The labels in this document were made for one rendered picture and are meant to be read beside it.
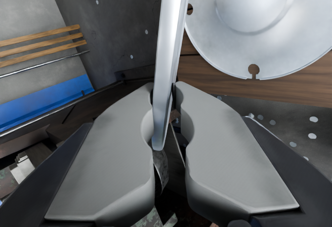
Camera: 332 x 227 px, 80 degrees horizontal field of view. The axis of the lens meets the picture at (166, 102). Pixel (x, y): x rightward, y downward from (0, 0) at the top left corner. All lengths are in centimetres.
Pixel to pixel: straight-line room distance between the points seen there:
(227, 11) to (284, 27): 10
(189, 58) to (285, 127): 52
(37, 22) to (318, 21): 186
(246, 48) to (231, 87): 9
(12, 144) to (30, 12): 126
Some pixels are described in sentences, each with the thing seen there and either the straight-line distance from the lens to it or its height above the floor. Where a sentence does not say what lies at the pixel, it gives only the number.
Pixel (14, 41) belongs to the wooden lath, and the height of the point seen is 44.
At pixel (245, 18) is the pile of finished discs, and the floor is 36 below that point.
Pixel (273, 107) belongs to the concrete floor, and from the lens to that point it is 85.
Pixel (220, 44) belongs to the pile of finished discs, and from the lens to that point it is 43.
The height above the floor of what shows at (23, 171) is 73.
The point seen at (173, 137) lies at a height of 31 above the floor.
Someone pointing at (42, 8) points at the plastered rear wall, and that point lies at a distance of 202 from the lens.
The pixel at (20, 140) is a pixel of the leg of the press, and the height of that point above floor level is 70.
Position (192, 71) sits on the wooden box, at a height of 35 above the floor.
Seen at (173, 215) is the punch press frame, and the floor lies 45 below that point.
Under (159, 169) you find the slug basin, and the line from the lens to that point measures 76.
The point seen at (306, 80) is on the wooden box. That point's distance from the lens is 39.
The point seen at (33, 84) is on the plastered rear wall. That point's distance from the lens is 189.
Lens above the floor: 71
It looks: 37 degrees down
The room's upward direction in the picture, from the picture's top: 121 degrees counter-clockwise
